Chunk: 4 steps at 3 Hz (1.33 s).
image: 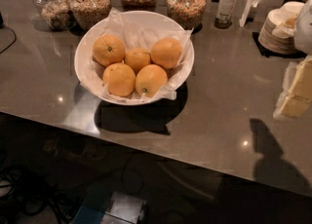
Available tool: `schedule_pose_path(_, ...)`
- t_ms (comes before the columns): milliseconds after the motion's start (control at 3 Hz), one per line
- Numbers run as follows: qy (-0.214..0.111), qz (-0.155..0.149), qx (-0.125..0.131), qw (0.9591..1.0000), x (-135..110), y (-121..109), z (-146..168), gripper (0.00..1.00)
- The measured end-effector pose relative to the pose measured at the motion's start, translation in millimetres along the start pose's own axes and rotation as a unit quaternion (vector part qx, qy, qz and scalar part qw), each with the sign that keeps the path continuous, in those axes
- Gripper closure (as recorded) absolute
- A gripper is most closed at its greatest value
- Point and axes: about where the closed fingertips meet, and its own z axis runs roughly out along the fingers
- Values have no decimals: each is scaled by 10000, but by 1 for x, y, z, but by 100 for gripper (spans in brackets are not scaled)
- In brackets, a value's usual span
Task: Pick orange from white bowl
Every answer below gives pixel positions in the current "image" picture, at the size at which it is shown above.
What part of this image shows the black cable on table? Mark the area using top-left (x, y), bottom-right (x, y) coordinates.
top-left (0, 26), bottom-right (18, 55)

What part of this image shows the stack of white plates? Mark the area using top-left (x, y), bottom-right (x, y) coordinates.
top-left (258, 9), bottom-right (298, 55)

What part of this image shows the glass jar of cereal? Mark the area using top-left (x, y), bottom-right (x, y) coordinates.
top-left (167, 0), bottom-right (207, 30)

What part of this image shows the white ceramic bowl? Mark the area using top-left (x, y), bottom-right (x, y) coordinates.
top-left (73, 10), bottom-right (195, 106)

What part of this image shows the glass jar of nuts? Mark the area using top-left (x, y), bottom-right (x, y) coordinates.
top-left (70, 0), bottom-right (111, 30)

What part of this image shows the white paper bowl liner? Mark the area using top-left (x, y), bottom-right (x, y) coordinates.
top-left (80, 7), bottom-right (194, 102)

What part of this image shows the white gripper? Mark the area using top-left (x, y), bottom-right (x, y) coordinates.
top-left (273, 0), bottom-right (312, 120)

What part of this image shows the grey box under table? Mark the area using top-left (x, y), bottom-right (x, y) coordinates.
top-left (70, 192), bottom-right (147, 224)

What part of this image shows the glass jar far left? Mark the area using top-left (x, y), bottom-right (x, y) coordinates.
top-left (33, 0), bottom-right (76, 31)

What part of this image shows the black mat under plates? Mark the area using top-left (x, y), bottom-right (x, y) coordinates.
top-left (252, 32), bottom-right (306, 59)

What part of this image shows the orange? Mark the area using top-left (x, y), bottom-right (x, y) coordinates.
top-left (93, 34), bottom-right (126, 66)
top-left (136, 64), bottom-right (168, 97)
top-left (102, 62), bottom-right (136, 96)
top-left (150, 38), bottom-right (182, 69)
top-left (124, 48), bottom-right (151, 73)

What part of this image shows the white card stand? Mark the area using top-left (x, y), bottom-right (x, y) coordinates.
top-left (239, 0), bottom-right (257, 27)

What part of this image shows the clear glass bottle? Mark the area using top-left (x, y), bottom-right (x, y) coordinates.
top-left (214, 0), bottom-right (236, 29)

